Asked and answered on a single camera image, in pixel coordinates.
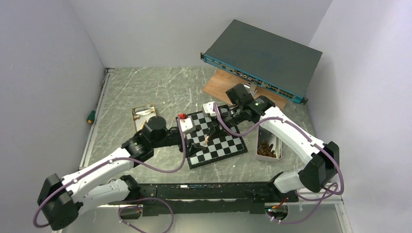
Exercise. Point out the orange green screwdriver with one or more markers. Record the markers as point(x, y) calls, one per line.
point(91, 117)

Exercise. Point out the black and white chessboard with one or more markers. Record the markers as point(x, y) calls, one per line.
point(217, 149)

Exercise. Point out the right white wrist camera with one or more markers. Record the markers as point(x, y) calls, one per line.
point(208, 109)

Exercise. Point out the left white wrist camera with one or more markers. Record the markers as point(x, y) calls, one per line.
point(186, 124)

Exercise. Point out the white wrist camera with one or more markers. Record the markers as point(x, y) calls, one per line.
point(186, 124)
point(208, 109)

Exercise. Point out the white tray with dark pieces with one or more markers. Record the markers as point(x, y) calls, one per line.
point(269, 146)

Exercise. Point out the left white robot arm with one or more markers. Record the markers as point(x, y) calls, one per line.
point(62, 199)

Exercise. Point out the silver metal stand bracket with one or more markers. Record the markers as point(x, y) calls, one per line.
point(251, 88)

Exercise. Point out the gold tin tray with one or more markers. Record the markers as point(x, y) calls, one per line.
point(142, 114)

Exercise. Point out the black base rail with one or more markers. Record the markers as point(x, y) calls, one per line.
point(201, 198)

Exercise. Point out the light wooden bishop piece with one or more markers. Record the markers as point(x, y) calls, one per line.
point(206, 140)

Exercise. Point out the dark grey network switch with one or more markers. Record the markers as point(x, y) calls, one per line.
point(275, 63)

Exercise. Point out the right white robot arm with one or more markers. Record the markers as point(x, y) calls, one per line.
point(321, 168)

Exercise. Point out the wooden board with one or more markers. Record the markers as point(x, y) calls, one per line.
point(222, 81)

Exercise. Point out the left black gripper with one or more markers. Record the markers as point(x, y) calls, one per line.
point(192, 148)

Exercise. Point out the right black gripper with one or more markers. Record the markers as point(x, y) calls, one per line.
point(216, 128)

